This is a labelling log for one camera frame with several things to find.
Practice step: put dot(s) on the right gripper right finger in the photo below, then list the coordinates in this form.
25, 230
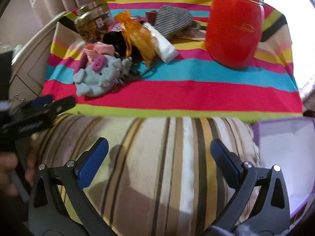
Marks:
270, 214

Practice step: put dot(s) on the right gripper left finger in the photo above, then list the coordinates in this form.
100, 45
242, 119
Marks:
58, 204

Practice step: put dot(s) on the pink fluffy sock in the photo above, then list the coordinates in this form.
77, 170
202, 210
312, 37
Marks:
94, 50

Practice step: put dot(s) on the left human hand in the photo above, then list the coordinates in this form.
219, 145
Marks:
9, 162

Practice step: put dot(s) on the cream wooden cabinet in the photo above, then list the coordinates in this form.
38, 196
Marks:
30, 63

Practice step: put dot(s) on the purple white storage box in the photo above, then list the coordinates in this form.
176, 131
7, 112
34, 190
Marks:
289, 143

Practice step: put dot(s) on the grey plush cat toy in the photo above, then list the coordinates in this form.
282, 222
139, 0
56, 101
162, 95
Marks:
99, 77

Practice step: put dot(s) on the glass jar gold lid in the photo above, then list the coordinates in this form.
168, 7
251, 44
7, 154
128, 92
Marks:
93, 21

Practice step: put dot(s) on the black fabric pouch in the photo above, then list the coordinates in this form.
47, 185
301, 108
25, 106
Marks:
116, 39

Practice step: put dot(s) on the orange organza gift bag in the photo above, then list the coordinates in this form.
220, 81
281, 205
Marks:
137, 35

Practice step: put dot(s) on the striped colourful tablecloth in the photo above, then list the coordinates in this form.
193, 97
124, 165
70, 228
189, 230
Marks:
193, 84

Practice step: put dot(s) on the houndstooth fabric pouch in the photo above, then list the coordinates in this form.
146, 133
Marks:
173, 21

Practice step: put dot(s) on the red thermos bottle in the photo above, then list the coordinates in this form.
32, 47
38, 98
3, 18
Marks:
234, 30

